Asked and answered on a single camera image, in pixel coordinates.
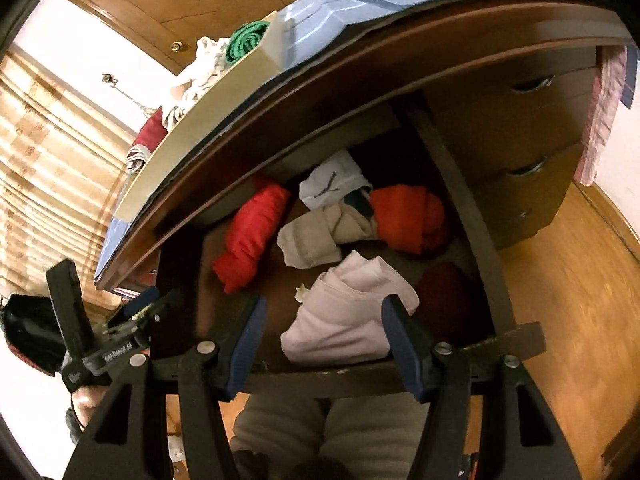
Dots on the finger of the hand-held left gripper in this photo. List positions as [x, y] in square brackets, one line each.
[142, 300]
[170, 301]

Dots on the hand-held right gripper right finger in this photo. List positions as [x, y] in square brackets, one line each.
[402, 347]

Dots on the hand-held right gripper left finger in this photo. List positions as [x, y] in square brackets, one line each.
[250, 340]

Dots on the pale pink underwear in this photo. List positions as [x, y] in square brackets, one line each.
[345, 320]

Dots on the maroon underwear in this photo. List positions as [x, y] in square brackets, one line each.
[445, 290]

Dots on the beige underwear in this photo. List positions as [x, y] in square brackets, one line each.
[310, 240]

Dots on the orange underwear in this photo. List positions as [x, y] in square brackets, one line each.
[405, 215]

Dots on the white grey striped underwear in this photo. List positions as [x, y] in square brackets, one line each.
[137, 156]

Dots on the dark teal underwear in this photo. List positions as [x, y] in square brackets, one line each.
[357, 202]

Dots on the dark red underwear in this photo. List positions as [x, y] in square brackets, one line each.
[150, 130]

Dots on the cream cardboard box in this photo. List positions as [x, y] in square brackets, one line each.
[200, 130]

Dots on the white underwear with grey mark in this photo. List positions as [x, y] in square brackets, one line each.
[340, 172]

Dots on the closed wooden drawer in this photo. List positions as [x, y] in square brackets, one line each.
[475, 125]
[550, 195]
[530, 227]

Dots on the person's left hand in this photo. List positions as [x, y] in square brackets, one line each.
[89, 401]

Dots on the person's legs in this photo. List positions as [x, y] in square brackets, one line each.
[325, 435]

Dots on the beige patterned curtain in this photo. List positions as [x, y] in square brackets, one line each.
[50, 160]

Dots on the brass door knob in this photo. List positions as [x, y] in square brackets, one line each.
[176, 46]

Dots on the brown wooden dresser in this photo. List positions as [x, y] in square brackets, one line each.
[450, 60]

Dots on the wooden door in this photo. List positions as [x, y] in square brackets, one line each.
[175, 0]

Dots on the pink towel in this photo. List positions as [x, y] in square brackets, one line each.
[600, 120]

